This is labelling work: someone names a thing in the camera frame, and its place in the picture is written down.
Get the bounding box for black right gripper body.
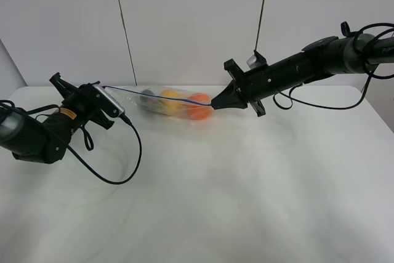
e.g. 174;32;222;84
224;50;267;117

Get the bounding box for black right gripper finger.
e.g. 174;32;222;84
211;83;246;110

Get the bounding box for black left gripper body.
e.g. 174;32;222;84
49;73;115;129

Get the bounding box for clear zip bag blue seal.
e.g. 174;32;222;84
105;86;214;120

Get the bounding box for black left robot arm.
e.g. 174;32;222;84
1;73;124;164

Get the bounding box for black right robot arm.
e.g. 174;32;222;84
211;34;393;116

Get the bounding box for orange fruit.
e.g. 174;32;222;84
187;93;212;120

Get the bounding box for yellow pear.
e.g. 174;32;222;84
160;89;186;116

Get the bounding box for purple eggplant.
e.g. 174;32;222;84
139;89;159;111

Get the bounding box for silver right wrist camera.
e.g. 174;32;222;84
246;54;260;69

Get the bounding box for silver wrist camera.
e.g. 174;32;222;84
93;84;125;118
246;54;260;69

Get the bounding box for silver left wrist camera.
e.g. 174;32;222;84
93;84;125;118

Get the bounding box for black left camera cable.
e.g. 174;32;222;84
66;114;143;185

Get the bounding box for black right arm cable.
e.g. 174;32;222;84
273;21;394;110

